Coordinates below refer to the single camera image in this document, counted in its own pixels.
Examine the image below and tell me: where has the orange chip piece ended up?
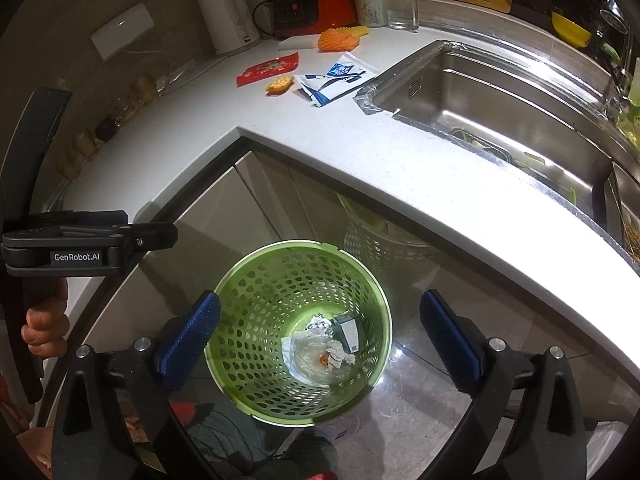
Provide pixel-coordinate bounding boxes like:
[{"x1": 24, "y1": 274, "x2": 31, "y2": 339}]
[{"x1": 265, "y1": 76, "x2": 295, "y2": 96}]

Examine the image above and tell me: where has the red snack packet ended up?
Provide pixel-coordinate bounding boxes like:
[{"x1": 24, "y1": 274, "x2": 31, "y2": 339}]
[{"x1": 235, "y1": 52, "x2": 299, "y2": 87}]

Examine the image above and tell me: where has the blue white wipes packet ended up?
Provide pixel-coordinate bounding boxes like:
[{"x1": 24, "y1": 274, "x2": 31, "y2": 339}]
[{"x1": 295, "y1": 53, "x2": 380, "y2": 107}]

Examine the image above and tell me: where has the orange foam fruit net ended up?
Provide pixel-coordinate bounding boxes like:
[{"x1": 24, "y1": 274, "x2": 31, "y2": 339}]
[{"x1": 317, "y1": 28, "x2": 360, "y2": 52}]

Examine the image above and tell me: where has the yellow foam fruit net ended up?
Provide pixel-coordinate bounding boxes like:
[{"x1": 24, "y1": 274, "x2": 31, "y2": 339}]
[{"x1": 347, "y1": 26, "x2": 370, "y2": 38}]

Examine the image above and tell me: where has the white foam block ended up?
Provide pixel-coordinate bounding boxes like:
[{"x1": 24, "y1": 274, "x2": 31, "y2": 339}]
[{"x1": 278, "y1": 35, "x2": 319, "y2": 51}]

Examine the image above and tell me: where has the green perforated trash basket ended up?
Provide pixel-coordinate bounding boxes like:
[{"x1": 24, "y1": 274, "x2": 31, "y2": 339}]
[{"x1": 205, "y1": 240, "x2": 393, "y2": 428}]

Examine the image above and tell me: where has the person's left hand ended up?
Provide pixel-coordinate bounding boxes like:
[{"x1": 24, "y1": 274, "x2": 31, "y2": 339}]
[{"x1": 22, "y1": 278, "x2": 70, "y2": 359}]

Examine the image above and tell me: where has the small box in basket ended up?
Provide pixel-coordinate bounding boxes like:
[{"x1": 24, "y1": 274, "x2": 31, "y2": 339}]
[{"x1": 332, "y1": 313, "x2": 360, "y2": 354}]

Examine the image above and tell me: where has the clear plastic wrap in basket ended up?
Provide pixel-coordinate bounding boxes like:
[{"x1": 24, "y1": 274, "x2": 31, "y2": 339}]
[{"x1": 281, "y1": 330, "x2": 357, "y2": 388}]

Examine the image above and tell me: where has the crumpled foil in basket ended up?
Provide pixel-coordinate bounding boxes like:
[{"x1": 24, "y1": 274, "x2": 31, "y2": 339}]
[{"x1": 305, "y1": 314, "x2": 333, "y2": 337}]

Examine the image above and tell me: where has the glass jar on counter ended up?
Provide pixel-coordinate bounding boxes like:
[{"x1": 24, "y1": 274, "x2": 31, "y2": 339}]
[{"x1": 129, "y1": 74, "x2": 158, "y2": 104}]

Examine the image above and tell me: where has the stainless steel sink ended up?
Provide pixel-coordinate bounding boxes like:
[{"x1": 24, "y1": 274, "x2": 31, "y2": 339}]
[{"x1": 355, "y1": 40, "x2": 639, "y2": 259}]

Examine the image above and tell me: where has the white electric kettle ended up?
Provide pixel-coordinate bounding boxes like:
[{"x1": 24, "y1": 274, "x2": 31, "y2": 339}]
[{"x1": 198, "y1": 0, "x2": 259, "y2": 54}]

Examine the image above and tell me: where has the clear glass mug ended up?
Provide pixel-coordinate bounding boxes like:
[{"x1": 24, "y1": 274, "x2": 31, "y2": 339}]
[{"x1": 385, "y1": 0, "x2": 419, "y2": 32}]

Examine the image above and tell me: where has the white patterned ceramic cup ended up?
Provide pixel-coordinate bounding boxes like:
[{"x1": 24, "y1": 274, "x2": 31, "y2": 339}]
[{"x1": 355, "y1": 0, "x2": 387, "y2": 27}]

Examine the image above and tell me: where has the red black rice cooker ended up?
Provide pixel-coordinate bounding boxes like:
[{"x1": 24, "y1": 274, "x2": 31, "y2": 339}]
[{"x1": 272, "y1": 0, "x2": 358, "y2": 38}]

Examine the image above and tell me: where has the white wall socket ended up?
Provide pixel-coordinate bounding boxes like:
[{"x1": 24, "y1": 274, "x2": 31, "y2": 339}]
[{"x1": 90, "y1": 2, "x2": 154, "y2": 61}]

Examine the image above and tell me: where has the black power cable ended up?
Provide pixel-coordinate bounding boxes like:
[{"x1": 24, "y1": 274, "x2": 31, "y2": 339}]
[{"x1": 252, "y1": 0, "x2": 278, "y2": 40}]

